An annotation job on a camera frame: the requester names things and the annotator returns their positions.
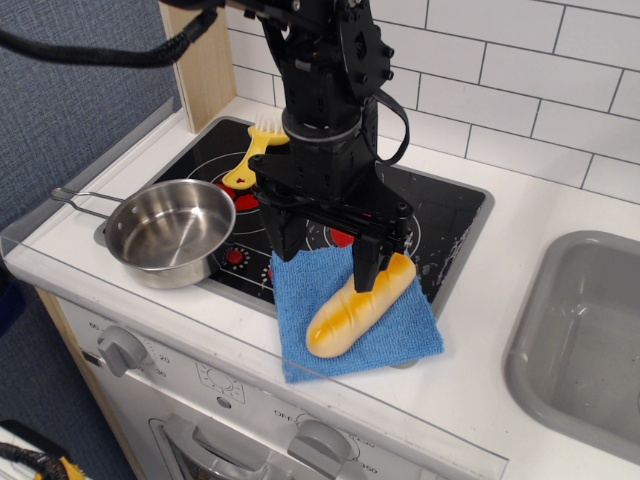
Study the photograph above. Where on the wooden post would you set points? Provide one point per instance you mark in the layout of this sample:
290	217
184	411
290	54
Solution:
205	76

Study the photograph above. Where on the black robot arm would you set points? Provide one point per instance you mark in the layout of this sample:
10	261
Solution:
333	64

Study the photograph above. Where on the stainless steel pot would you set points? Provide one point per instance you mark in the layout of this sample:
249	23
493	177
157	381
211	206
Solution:
168	235

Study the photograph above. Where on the black toy stove top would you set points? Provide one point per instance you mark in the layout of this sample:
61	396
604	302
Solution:
446	221

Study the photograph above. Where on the grey right oven knob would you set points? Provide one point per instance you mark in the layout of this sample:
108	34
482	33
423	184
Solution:
320	447

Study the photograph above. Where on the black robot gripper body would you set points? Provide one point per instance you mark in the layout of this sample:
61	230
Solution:
335	183

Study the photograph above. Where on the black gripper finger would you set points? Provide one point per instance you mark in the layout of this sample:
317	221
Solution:
371	255
285	229

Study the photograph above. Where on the blue cloth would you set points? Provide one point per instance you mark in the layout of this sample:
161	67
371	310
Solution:
406	333

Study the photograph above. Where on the grey oven knob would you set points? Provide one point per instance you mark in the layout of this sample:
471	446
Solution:
320	447
120	350

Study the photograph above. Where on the toy bread loaf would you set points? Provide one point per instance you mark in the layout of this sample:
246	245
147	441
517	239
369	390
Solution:
348	315

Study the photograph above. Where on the grey left oven knob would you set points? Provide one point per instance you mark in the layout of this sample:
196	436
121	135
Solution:
120	350

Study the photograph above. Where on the white toy oven front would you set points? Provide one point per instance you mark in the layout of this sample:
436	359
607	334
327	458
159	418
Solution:
185	419

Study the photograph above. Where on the grey sink basin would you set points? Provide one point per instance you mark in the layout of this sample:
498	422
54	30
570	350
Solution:
573	361

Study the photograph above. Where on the yellow black object bottom left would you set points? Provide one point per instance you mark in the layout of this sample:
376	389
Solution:
45	466

